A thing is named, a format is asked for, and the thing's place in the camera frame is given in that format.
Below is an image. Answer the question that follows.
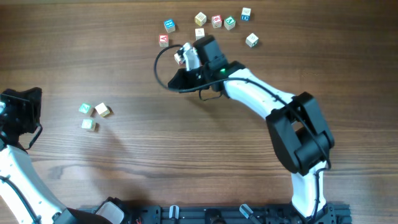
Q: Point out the plain block red side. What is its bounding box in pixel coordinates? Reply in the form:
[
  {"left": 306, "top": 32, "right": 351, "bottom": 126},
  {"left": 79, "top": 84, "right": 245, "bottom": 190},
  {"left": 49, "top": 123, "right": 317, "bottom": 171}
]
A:
[{"left": 174, "top": 53, "right": 185, "bottom": 65}]

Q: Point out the red A block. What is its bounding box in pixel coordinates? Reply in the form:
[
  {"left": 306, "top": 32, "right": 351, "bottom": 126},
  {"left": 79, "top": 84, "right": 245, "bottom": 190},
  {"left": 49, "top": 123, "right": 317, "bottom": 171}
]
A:
[{"left": 159, "top": 34, "right": 169, "bottom": 47}]

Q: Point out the plain block green side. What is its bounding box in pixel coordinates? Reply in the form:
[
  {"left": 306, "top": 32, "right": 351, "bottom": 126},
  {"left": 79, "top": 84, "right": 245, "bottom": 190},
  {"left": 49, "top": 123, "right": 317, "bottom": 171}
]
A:
[{"left": 246, "top": 33, "right": 259, "bottom": 48}]

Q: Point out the green Z block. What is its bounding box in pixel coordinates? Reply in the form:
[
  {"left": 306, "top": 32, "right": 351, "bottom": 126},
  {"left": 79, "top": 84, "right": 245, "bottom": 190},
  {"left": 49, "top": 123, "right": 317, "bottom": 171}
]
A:
[{"left": 79, "top": 103, "right": 94, "bottom": 116}]

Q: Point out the green E block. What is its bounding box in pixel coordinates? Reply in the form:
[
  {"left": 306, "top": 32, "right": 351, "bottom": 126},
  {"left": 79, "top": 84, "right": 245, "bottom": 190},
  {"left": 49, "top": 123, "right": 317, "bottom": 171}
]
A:
[{"left": 81, "top": 119, "right": 96, "bottom": 131}]

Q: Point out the yellow 3 block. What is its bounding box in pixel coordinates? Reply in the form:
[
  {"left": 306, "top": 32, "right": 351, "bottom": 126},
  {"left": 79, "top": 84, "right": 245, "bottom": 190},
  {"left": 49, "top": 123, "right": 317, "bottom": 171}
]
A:
[{"left": 95, "top": 103, "right": 111, "bottom": 118}]

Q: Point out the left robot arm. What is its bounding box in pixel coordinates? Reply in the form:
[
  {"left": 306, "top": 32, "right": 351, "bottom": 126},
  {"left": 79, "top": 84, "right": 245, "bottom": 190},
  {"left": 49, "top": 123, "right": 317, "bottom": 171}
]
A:
[{"left": 1, "top": 87, "right": 132, "bottom": 224}]

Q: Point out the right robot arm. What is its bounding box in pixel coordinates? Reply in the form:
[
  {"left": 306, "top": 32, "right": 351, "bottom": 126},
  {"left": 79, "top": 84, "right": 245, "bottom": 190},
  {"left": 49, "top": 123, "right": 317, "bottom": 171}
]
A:
[{"left": 166, "top": 35, "right": 335, "bottom": 223}]

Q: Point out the plain centre block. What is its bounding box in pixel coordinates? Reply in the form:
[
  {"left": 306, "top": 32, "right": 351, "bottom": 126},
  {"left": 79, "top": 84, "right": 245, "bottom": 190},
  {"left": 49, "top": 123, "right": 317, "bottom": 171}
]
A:
[{"left": 195, "top": 28, "right": 205, "bottom": 40}]

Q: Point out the red 9 block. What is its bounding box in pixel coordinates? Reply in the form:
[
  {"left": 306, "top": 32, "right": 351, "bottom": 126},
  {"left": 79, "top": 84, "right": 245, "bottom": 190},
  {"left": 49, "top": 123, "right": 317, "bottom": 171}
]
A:
[{"left": 211, "top": 15, "right": 223, "bottom": 29}]

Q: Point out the blue picture block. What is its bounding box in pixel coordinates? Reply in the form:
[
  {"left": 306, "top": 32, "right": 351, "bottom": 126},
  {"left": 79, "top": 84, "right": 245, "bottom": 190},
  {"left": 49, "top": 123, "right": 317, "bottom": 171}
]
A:
[{"left": 164, "top": 19, "right": 176, "bottom": 33}]

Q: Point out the green V block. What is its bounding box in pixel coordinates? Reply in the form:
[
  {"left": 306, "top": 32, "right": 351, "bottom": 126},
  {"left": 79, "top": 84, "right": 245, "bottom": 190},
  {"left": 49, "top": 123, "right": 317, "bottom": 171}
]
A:
[{"left": 224, "top": 16, "right": 236, "bottom": 30}]

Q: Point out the blue C block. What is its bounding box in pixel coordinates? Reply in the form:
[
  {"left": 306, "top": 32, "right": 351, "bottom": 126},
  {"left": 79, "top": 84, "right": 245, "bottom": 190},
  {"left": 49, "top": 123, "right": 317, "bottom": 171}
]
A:
[{"left": 241, "top": 7, "right": 251, "bottom": 21}]

